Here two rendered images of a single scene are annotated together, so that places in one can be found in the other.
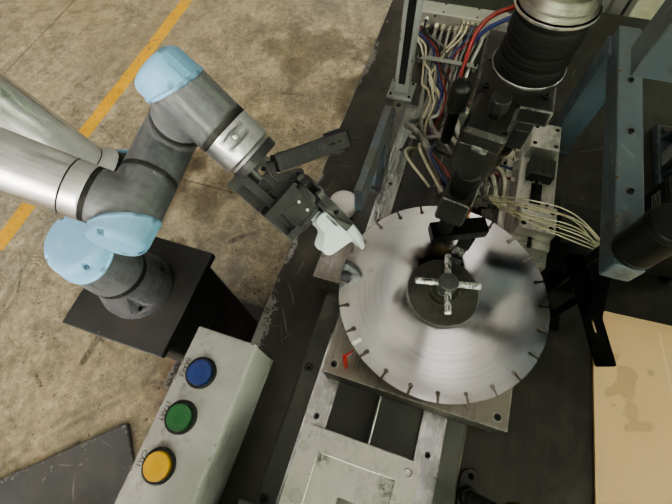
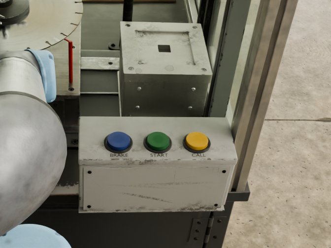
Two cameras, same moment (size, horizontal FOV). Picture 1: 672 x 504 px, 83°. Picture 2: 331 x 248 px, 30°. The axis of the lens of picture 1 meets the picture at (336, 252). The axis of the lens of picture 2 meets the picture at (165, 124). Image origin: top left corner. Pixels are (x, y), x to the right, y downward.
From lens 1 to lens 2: 104 cm
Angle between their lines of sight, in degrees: 63
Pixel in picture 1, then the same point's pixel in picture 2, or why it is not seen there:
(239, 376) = (109, 118)
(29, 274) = not seen: outside the picture
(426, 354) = (51, 9)
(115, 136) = not seen: outside the picture
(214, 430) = (155, 120)
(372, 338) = (50, 32)
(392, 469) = (129, 31)
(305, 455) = (144, 69)
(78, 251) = (43, 241)
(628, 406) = not seen: outside the picture
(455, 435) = (90, 53)
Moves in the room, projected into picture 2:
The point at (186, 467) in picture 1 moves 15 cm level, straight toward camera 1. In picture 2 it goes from (187, 127) to (144, 80)
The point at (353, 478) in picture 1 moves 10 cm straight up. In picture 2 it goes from (144, 47) to (148, 7)
